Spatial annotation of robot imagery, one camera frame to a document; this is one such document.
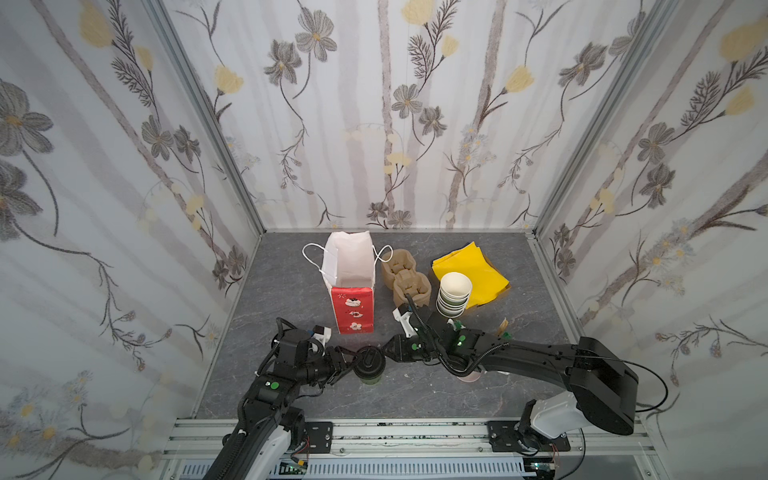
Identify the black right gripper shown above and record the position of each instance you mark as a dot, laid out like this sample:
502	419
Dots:
402	349

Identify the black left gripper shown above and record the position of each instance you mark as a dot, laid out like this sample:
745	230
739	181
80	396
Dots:
339	363

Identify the black plastic cup lid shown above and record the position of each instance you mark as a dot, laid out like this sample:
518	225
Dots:
370	360

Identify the green paper coffee cup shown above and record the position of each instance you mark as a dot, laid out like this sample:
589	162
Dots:
370	378

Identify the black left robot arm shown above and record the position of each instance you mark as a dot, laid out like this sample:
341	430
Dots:
268	424

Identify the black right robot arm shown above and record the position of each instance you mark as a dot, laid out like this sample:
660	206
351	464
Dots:
603	386

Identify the pink metal straw bucket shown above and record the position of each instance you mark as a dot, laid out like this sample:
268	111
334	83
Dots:
474	376

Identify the stack of paper cups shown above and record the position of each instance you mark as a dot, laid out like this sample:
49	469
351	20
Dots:
453	295

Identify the red white paper gift bag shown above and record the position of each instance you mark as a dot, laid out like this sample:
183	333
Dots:
347	263

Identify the yellow napkin stack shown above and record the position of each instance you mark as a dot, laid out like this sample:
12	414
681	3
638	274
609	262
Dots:
464	260

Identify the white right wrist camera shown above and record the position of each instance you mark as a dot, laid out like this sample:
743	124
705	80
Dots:
402	316

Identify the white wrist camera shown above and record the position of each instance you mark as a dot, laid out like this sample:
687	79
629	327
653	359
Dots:
402	316
322	334

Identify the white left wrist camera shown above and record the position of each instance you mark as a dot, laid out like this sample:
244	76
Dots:
322	334

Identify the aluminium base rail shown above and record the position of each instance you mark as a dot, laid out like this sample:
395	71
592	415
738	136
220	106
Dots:
454	448

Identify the aluminium corner frame post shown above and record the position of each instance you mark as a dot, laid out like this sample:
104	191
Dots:
591	95

